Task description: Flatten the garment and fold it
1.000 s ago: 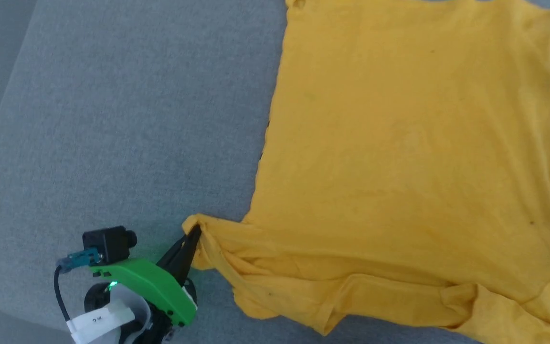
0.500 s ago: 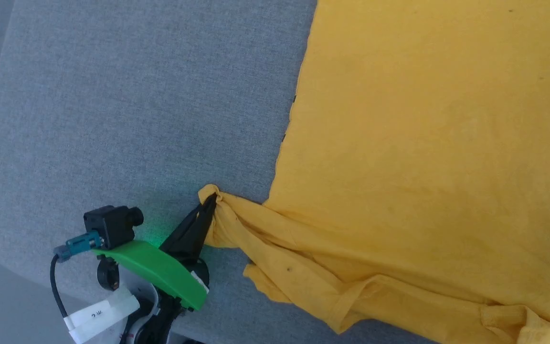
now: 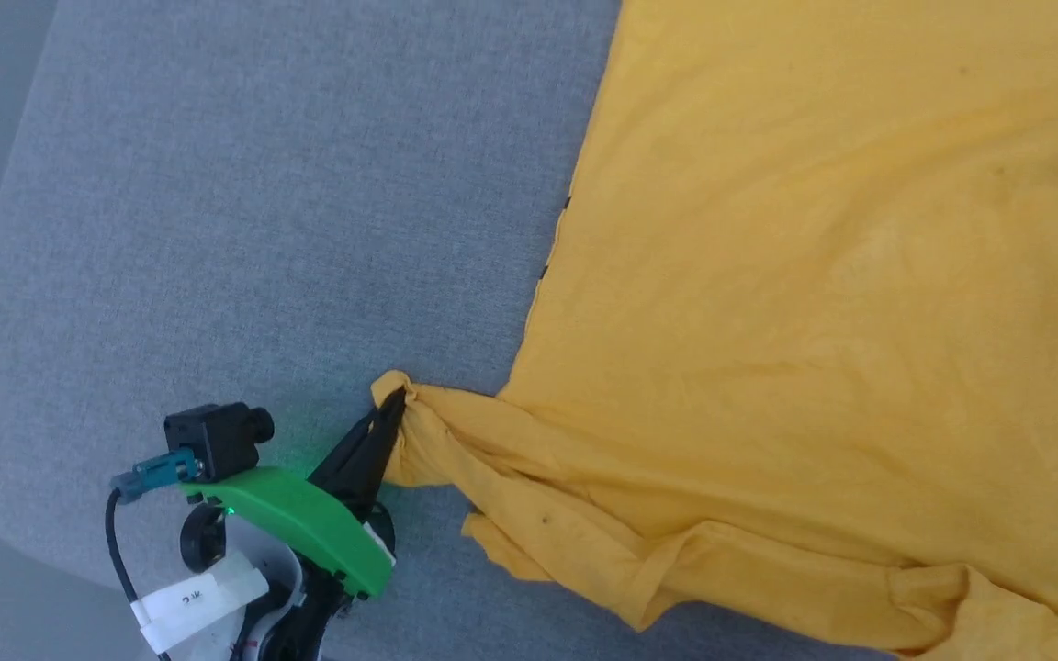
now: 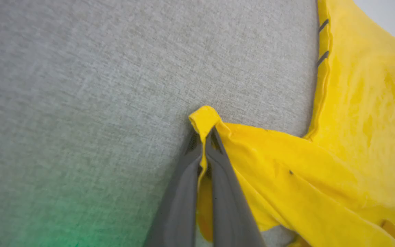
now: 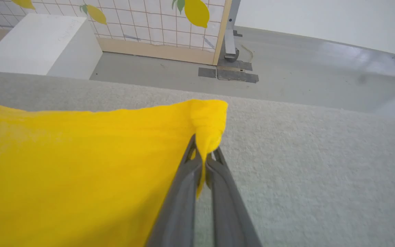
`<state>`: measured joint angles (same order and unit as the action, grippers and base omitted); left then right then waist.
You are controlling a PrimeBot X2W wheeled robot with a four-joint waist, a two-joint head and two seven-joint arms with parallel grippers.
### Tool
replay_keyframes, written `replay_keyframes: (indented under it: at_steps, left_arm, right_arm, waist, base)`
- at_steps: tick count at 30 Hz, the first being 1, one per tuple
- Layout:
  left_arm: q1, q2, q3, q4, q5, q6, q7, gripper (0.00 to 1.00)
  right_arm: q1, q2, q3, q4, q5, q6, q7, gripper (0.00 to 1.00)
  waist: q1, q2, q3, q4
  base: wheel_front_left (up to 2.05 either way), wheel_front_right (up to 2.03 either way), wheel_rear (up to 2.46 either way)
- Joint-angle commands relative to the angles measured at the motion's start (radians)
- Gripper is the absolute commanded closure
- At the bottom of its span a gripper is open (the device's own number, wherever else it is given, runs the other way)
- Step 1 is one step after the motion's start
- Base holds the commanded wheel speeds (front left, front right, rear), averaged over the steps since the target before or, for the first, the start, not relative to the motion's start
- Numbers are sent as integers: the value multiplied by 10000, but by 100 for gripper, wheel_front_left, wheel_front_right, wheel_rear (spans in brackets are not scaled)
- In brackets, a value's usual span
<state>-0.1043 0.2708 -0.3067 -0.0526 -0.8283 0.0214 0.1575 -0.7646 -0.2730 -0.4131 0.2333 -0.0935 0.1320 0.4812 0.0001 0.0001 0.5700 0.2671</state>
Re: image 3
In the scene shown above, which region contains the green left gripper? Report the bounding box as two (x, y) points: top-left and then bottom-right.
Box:
(178, 392), (408, 602)

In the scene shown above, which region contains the yellow t-shirt garment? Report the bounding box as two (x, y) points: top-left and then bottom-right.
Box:
(371, 0), (1058, 661)

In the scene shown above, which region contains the white left cable label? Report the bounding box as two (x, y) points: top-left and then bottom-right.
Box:
(129, 554), (271, 655)

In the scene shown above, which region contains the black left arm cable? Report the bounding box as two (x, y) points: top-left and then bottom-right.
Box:
(105, 448), (197, 661)

